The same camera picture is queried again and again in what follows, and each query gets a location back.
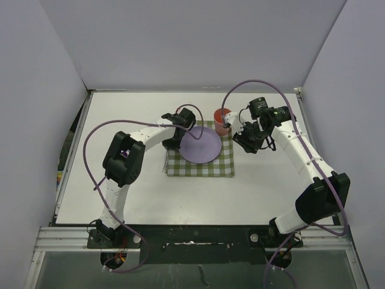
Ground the orange plastic cup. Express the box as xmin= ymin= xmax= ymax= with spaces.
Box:
xmin=214 ymin=108 xmax=231 ymax=137

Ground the silver metal fork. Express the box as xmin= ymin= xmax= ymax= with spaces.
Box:
xmin=162 ymin=150 xmax=168 ymax=173

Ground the purple plastic plate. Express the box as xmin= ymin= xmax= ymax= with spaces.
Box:
xmin=179 ymin=127 xmax=222 ymax=164

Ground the green white checkered cloth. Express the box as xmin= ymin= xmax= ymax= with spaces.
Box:
xmin=166 ymin=120 xmax=235 ymax=177

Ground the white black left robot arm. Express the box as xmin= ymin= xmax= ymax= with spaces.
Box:
xmin=96 ymin=108 xmax=196 ymax=247

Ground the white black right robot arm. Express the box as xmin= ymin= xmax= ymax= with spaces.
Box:
xmin=223 ymin=98 xmax=351 ymax=246

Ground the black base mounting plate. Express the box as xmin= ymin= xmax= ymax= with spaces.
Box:
xmin=87 ymin=223 xmax=303 ymax=269

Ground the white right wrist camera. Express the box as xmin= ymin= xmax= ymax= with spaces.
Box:
xmin=223 ymin=112 xmax=244 ymax=134

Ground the aluminium front frame rail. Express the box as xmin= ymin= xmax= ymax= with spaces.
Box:
xmin=34 ymin=225 xmax=353 ymax=252

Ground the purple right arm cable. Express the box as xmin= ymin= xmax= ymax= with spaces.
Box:
xmin=221 ymin=79 xmax=350 ymax=289

